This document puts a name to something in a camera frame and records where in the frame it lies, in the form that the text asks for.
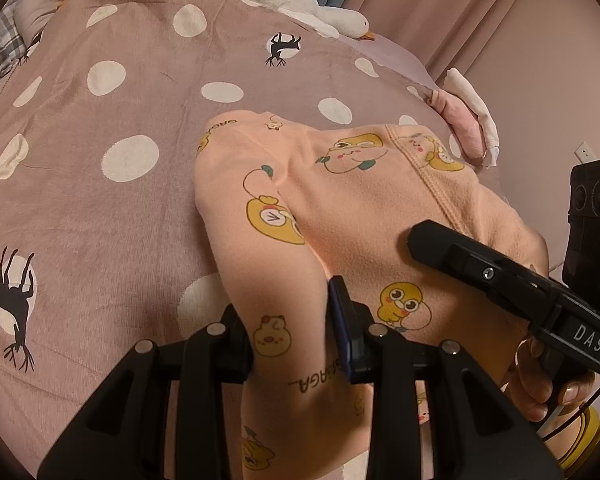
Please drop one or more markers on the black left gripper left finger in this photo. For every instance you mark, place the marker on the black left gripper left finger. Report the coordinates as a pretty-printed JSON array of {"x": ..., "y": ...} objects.
[{"x": 161, "y": 405}]

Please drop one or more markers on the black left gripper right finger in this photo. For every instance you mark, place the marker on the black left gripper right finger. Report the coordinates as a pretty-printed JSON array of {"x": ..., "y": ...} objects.
[{"x": 475, "y": 431}]

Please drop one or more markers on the peach cartoon print shirt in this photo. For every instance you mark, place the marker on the peach cartoon print shirt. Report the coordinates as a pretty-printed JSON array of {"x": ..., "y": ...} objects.
[{"x": 286, "y": 207}]

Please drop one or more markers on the person's right hand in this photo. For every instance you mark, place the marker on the person's right hand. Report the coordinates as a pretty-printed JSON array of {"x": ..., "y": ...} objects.
[{"x": 530, "y": 388}]

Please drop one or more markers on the mauve polka dot bedspread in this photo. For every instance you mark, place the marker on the mauve polka dot bedspread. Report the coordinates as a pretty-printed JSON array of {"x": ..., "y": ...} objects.
[{"x": 100, "y": 241}]

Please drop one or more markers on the pink curtain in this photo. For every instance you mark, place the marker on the pink curtain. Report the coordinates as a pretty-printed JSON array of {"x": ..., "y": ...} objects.
[{"x": 440, "y": 33}]

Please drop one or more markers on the plaid grey blanket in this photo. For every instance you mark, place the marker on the plaid grey blanket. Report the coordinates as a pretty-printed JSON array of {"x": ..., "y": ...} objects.
[{"x": 12, "y": 46}]

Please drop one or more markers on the black tracking camera box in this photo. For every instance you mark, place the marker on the black tracking camera box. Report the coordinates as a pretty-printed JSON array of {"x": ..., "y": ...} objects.
[{"x": 581, "y": 270}]

